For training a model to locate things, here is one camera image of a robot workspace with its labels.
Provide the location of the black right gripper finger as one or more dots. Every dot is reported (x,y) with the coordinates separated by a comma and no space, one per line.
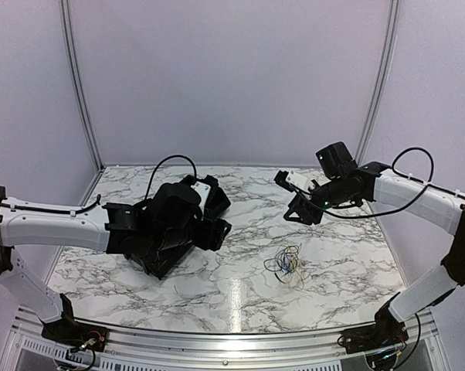
(302,216)
(300,203)

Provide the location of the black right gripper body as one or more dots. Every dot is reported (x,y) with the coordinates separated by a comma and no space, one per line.
(330,195)

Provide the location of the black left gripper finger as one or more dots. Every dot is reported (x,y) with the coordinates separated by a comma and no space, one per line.
(221,228)
(214,240)

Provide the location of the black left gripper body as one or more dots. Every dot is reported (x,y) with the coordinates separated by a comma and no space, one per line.
(198,211)

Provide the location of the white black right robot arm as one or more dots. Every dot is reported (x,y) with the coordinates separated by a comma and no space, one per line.
(426,212)

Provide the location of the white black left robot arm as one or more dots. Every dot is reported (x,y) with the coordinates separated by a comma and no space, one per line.
(111,228)

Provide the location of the black three-compartment plastic bin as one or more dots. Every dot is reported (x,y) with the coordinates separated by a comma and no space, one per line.
(167,259)

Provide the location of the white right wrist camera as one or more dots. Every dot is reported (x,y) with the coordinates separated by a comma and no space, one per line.
(291,180)

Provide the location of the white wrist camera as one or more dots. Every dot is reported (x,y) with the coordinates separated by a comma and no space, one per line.
(203,190)
(291,180)

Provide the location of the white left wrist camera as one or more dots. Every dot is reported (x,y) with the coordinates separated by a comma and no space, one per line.
(203,190)

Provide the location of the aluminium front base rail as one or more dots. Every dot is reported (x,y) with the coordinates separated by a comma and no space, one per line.
(129,348)

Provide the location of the right aluminium corner post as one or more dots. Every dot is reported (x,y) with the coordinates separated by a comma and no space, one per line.
(384,64)

